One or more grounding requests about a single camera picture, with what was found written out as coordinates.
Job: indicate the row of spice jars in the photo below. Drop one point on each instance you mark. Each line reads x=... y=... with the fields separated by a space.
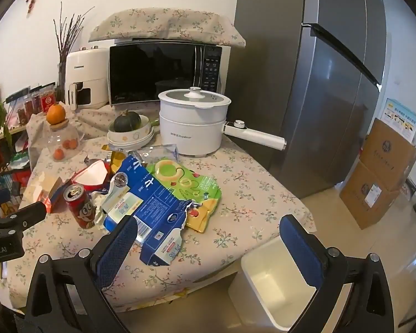
x=34 y=102

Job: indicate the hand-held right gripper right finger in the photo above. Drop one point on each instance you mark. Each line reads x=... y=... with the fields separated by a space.
x=300 y=249

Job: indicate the cream air fryer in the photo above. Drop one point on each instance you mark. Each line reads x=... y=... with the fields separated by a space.
x=86 y=66

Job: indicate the clear plastic bottle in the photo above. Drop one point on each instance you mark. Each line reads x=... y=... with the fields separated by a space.
x=159 y=152

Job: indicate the small orange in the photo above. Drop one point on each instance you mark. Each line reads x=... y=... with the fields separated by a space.
x=73 y=144
x=67 y=144
x=58 y=154

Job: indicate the black and white microwave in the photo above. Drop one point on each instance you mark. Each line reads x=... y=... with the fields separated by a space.
x=152 y=73

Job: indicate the floral tablecloth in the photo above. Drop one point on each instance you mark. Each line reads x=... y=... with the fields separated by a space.
x=246 y=187

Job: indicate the red white paper cup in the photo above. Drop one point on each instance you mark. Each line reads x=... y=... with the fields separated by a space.
x=90 y=175

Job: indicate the dark green squash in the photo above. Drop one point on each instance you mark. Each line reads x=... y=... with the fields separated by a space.
x=126 y=122

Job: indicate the cream bowl with flower print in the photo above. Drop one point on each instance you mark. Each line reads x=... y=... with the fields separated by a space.
x=131 y=137

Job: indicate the cardboard box with white label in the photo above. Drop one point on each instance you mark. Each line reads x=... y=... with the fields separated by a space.
x=364 y=201

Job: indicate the orange and blue paper box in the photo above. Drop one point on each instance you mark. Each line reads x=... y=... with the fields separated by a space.
x=41 y=190

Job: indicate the glass jar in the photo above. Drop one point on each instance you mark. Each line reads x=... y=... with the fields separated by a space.
x=64 y=135

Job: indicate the white electric pot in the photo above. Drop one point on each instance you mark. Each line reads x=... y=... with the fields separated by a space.
x=190 y=131

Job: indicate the large orange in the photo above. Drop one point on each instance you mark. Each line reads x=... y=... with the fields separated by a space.
x=55 y=113

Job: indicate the torn blue carton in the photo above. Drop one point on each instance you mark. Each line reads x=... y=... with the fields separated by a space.
x=159 y=201

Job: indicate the green vegetable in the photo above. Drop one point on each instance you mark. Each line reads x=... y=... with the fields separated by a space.
x=155 y=122

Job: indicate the white trash bin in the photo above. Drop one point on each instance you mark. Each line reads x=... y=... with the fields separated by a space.
x=263 y=284

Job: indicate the white pot lid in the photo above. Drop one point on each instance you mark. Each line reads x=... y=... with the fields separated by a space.
x=194 y=94

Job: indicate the floral cloth cover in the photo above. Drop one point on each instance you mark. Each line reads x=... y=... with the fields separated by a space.
x=166 y=24

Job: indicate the blue and white poster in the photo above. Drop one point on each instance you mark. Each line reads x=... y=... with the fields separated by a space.
x=402 y=118

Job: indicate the grey refrigerator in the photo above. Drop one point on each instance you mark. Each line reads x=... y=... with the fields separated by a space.
x=315 y=93

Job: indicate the yellow wrapper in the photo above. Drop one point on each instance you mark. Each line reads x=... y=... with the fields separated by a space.
x=117 y=159

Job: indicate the green snack bag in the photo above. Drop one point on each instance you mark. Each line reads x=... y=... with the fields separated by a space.
x=194 y=184

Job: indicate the dried branches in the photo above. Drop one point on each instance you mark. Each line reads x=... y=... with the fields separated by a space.
x=66 y=41

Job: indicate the cork jar lid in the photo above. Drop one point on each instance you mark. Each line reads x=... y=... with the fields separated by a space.
x=58 y=125

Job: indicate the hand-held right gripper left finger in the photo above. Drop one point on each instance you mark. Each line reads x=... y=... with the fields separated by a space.
x=119 y=249

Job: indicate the red plastic bag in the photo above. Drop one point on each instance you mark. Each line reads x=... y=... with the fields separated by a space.
x=20 y=177

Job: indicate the red drink can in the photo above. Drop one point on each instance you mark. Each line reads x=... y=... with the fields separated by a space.
x=81 y=211

